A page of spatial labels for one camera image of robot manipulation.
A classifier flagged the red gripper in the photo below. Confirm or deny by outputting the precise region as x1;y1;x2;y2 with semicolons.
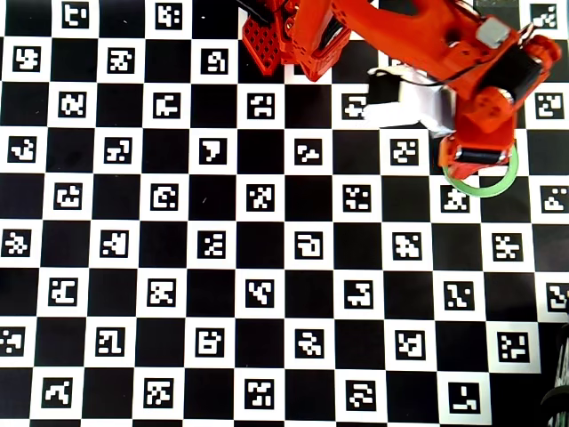
437;133;517;181

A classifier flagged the red perforated robot base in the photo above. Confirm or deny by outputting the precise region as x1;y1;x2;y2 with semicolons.
242;15;285;76

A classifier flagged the grey square pad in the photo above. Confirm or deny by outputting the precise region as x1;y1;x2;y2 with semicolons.
477;16;511;48

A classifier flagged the checkerboard marker mat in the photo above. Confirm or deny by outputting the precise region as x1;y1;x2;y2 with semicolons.
0;0;569;427

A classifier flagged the green ring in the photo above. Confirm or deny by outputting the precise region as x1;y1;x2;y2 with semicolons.
442;141;520;198

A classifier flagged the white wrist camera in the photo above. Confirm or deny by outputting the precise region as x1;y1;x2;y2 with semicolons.
363;66;457;134

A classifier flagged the black camera stand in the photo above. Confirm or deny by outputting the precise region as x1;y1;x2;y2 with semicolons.
540;322;569;427

